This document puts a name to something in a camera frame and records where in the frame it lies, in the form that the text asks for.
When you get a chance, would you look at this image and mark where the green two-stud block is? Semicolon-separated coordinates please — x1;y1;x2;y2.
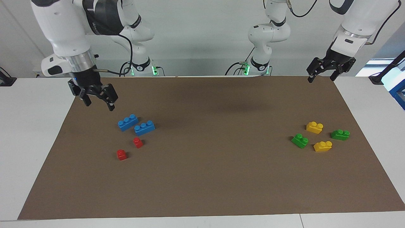
291;133;309;149
331;129;350;141

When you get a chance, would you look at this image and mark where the brown table mat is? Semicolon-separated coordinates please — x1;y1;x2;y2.
17;76;405;220

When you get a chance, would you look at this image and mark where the black angled stand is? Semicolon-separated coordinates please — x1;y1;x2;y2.
369;51;405;85

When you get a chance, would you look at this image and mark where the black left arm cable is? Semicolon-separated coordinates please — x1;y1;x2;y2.
285;0;400;45

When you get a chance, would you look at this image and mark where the black base cable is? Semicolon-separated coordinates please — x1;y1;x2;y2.
225;47;256;76
119;61;134;77

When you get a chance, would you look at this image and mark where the blue three-stud block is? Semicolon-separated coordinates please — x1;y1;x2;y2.
134;120;156;136
118;114;139;131

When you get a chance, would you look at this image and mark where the blue frame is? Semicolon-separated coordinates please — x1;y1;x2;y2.
389;68;405;111

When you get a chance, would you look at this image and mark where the yellow two-stud block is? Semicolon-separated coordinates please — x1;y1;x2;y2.
314;141;333;152
306;122;324;134

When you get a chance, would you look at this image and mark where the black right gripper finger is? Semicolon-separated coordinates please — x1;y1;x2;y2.
68;81;93;106
101;84;119;111

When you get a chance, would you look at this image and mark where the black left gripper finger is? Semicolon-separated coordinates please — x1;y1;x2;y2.
306;58;324;83
329;62;350;81

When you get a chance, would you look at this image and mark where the black table clamp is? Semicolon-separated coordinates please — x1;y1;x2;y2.
0;67;17;86

